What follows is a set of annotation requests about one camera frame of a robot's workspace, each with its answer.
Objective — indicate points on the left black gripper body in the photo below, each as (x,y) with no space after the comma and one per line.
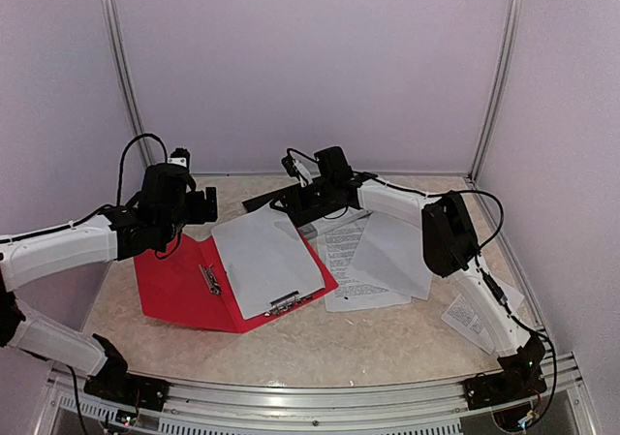
(171,227)

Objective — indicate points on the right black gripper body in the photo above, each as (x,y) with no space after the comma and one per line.
(325,189)

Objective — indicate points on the white sheet top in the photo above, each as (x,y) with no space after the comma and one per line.
(265,260)

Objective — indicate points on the white sheet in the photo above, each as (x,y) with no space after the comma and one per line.
(265,260)
(389,256)

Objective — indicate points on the red folder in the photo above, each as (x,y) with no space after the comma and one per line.
(191,288)

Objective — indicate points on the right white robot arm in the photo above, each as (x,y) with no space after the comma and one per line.
(450,245)

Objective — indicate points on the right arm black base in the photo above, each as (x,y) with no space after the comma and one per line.
(520,376)

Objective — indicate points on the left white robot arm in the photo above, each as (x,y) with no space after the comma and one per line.
(28,257)

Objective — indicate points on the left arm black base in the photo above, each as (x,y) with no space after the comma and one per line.
(116,384)

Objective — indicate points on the black folder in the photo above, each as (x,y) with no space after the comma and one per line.
(312,213)

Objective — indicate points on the printed text sheet centre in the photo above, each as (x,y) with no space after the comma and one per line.
(336,249)

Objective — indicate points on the printed text sheet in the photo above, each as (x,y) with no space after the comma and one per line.
(336,249)
(467,319)

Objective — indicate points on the blank white sheet lower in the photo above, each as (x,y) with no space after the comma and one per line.
(389,256)

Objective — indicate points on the printed text sheet right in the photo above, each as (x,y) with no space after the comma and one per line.
(467,319)

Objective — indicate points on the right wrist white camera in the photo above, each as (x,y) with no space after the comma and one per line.
(296,169)

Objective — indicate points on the aluminium front rail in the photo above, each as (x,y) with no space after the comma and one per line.
(432,407)

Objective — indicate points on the left aluminium frame post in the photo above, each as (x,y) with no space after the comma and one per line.
(121,66)

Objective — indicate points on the aluminium frame post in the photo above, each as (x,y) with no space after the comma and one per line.
(121,66)
(500,79)

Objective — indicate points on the right aluminium frame post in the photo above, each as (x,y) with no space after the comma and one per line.
(500,79)

